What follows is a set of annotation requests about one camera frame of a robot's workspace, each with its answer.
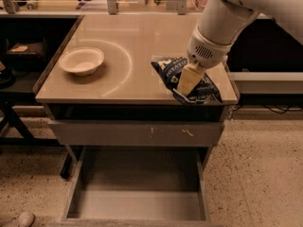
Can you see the open lower drawer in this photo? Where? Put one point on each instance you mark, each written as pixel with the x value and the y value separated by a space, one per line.
pixel 142 187

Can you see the white paper bowl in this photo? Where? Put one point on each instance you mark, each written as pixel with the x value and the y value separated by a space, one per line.
pixel 82 61

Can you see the black stand left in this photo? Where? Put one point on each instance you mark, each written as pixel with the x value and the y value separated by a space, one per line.
pixel 18 92

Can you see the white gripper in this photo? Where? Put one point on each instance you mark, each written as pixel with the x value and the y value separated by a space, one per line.
pixel 206 53

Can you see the blue potato chip bag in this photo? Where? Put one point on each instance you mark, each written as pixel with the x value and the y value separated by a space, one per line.
pixel 170 70

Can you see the grey drawer cabinet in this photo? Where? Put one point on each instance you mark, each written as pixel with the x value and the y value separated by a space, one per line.
pixel 125 103

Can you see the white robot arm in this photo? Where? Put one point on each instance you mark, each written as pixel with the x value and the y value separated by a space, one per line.
pixel 221 23

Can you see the white shoe tip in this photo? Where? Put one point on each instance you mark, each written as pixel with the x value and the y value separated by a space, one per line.
pixel 25 219

